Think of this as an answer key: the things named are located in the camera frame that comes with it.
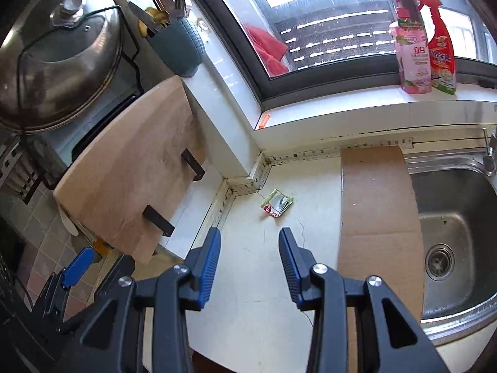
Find pink dish soap bottle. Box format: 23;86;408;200
389;0;432;94

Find steel kitchen faucet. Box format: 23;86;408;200
481;126;497;179

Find stainless steel sink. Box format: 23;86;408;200
404;150;497;346

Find large steel pot lid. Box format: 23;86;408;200
0;0;124;135

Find wooden cutting board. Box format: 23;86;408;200
53;75;208;265

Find red spray cleaner bottle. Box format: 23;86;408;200
413;0;458;94

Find black hook rail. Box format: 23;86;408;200
0;136;43;205

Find white rice paddle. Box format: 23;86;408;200
58;208;79;236

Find small green foil wrapper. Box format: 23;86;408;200
260;189;296;218

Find steel cutlery bundle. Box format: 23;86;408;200
144;0;194;28

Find teal plastic utensil holder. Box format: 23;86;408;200
149;19;206;77

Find dark framed window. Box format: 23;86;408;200
171;0;497;104

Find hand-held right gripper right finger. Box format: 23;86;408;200
279;227;451;373

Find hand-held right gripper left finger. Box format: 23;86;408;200
58;227;222;373

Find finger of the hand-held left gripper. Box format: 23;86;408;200
95;254;136;302
39;246;97;321

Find red cloth behind window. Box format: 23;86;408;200
244;24;290;76

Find brown cardboard sheet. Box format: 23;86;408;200
337;145;426;319

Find black kitchen knife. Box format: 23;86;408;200
128;1;163;34

